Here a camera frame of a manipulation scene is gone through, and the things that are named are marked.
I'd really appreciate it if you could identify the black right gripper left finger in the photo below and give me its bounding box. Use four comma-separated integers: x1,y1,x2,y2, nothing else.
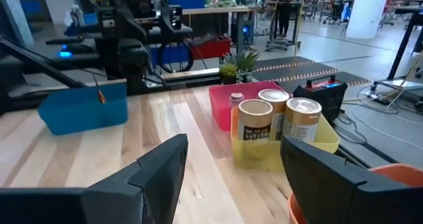
0,133,190,224

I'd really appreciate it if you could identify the wooden-top workbench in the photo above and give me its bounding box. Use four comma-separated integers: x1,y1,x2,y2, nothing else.
181,5,256,55

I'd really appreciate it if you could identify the potted succulent plant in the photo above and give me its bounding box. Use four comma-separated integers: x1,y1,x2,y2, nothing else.
219,50,261,85

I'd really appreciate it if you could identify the pink plastic bin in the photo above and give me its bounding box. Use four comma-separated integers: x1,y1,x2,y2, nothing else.
208,81,293,132

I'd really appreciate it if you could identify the black red power station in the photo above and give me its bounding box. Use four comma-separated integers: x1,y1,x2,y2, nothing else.
292,74,348,126

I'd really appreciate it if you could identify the yellow hanging cable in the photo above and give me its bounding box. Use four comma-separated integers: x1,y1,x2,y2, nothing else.
289,0,309,68

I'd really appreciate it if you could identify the small glass spice jar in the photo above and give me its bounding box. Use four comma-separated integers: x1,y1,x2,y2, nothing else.
229,92,246,108

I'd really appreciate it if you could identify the tan cardboard spice cylinder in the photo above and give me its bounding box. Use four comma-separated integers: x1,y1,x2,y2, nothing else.
282,97,323,144
257,88,291,141
237,98,274,142

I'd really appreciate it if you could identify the red plastic crate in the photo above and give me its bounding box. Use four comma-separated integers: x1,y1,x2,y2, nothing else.
190,36,233,61

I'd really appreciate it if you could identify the teal plastic bin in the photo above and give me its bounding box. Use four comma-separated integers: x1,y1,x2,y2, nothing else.
37,81,129,136

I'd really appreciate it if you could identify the black office desk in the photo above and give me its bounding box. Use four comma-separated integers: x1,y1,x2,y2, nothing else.
0,22,110,98

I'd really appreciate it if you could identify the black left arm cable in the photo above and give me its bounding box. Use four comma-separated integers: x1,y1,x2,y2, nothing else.
156,40,196,74

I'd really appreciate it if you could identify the black computer tower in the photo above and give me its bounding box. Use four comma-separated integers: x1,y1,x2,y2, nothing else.
231,19,255,48

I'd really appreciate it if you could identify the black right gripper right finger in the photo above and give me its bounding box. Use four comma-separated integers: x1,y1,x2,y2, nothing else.
280,135,423,224

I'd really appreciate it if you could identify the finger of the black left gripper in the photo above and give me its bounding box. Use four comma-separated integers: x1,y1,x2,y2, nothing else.
96,5,146,43
157,5,183,42

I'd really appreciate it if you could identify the black wheeled desk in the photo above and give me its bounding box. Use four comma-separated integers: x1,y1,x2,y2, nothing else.
371,6,423,101

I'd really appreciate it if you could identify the yellow plastic bin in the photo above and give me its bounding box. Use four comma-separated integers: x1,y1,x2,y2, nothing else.
230,106,341,172

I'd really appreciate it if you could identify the hazard-striped black floor mat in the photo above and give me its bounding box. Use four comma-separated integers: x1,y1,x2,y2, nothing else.
249,55,371,94

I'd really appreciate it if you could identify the person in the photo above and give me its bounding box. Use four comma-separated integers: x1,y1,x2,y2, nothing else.
274,0,300,38

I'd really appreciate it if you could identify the orange plastic bin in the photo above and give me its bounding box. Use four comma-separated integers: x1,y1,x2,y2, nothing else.
287,163,423,224

